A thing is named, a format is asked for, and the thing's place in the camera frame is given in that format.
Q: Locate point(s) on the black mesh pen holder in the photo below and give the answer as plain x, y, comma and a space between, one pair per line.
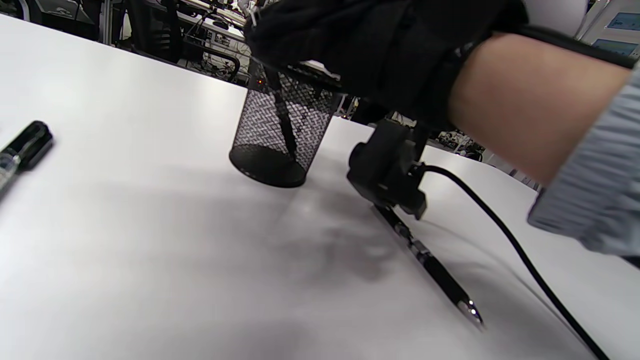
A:
267, 170

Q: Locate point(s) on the black mesh office chair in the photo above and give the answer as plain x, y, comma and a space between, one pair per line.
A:
150, 30

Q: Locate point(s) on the black click pen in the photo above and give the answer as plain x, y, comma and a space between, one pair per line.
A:
32, 142
286, 125
445, 280

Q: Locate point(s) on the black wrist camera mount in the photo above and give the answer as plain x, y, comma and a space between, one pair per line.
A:
385, 170

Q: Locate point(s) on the person's right hand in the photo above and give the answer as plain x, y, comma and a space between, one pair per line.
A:
380, 45

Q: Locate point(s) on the person's right forearm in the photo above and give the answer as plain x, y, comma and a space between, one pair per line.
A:
525, 100

